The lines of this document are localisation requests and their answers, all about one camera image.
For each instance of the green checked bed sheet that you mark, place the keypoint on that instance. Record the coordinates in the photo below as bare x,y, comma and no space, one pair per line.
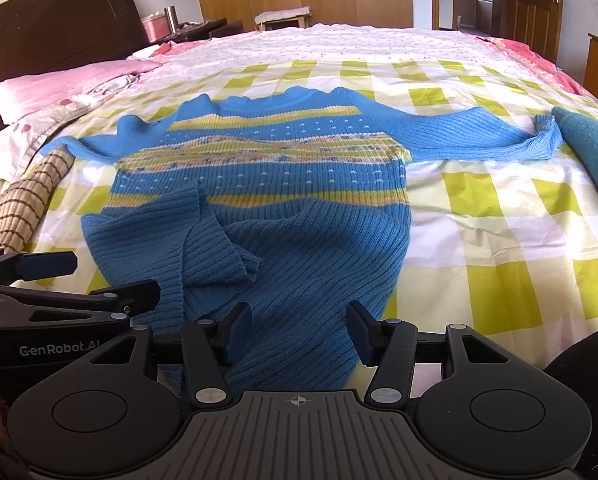
510,248

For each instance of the dark bedside table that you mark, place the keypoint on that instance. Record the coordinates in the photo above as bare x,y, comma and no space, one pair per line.
203,31

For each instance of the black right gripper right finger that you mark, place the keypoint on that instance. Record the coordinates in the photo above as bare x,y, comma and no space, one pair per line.
390,347

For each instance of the dark wooden headboard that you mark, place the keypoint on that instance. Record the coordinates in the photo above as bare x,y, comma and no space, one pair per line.
40,36

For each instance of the pink storage box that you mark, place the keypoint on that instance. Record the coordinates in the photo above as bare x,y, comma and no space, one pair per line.
156,26

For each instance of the brown wooden door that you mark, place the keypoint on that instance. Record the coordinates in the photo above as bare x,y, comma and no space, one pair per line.
536,23

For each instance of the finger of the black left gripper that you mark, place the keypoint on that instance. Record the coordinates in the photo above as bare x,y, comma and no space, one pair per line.
116,305
15,266

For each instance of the pink floral quilt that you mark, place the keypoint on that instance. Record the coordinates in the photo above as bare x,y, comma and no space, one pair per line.
20,141

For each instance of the beige brown striped folded garment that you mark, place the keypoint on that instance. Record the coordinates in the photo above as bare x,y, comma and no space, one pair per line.
24,203

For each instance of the metal thermos bottle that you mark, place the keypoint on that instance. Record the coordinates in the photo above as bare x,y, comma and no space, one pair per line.
171,17

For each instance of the pink pillow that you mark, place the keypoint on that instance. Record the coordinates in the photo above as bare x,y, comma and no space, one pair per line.
26,94

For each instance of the teal folded garment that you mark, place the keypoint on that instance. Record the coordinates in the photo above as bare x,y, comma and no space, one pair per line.
581,134

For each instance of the small stool with white cushion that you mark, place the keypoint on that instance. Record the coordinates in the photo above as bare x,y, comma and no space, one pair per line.
288,18

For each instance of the blue striped knit sweater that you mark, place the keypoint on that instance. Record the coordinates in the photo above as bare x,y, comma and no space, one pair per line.
295,204

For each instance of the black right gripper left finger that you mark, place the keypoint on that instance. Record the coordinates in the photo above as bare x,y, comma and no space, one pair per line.
208,347

